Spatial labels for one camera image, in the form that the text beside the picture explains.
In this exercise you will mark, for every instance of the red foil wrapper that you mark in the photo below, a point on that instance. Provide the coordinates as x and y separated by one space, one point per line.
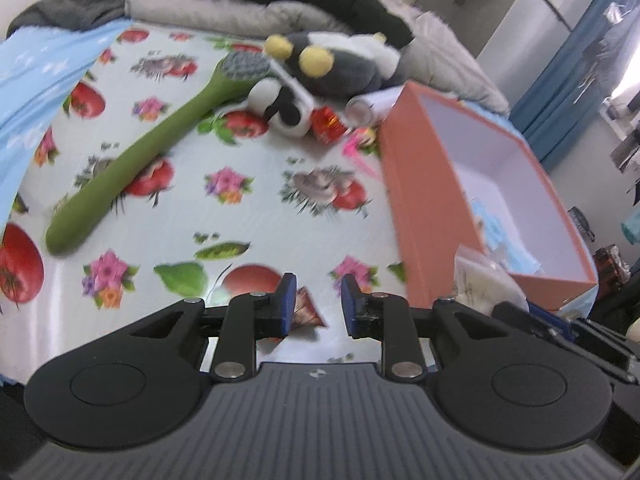
327 124

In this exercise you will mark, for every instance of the white black panda toy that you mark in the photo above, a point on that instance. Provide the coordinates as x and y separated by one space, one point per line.
265 97

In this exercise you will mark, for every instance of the white cylinder tube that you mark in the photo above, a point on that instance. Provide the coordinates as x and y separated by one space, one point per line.
372 105

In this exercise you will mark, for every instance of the white plastic packet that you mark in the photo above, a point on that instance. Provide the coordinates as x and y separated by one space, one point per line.
482 280

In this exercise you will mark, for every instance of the red bag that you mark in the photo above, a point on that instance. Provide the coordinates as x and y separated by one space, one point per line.
607 262

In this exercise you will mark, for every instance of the green massage brush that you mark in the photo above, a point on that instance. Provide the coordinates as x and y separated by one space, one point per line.
150 150

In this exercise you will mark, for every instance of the pink yellow small toy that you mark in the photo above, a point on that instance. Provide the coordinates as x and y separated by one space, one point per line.
364 136

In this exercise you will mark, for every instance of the dark grey blanket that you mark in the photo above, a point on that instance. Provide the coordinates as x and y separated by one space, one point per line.
65 10

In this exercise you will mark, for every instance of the blue face mask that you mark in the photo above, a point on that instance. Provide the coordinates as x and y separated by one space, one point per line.
496 240

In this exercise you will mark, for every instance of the orange cardboard box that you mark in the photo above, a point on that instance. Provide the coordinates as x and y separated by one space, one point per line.
425 200

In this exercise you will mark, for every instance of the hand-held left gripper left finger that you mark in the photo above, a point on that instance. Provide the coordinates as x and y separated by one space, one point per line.
285 305

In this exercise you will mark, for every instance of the light blue sheet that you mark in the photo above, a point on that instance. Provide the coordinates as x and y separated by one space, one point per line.
30 85

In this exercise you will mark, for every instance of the teal cloth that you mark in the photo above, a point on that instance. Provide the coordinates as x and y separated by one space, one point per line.
631 225

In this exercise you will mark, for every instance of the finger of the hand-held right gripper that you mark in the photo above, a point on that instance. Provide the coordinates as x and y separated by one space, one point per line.
550 322
515 314

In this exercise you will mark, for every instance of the red snack packet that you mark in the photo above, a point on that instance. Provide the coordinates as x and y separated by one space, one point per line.
306 310

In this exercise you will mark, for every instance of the light grey quilt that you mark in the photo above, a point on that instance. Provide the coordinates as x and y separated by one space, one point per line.
210 10

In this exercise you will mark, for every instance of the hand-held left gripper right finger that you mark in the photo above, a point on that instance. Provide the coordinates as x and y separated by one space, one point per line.
350 305

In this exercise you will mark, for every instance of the grey penguin plush toy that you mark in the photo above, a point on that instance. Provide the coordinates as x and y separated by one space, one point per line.
345 70

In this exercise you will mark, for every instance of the blue curtain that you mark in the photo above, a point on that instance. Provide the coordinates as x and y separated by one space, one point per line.
560 85

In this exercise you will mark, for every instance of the floral fruit print tablecloth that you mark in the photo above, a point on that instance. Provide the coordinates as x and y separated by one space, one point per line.
225 220

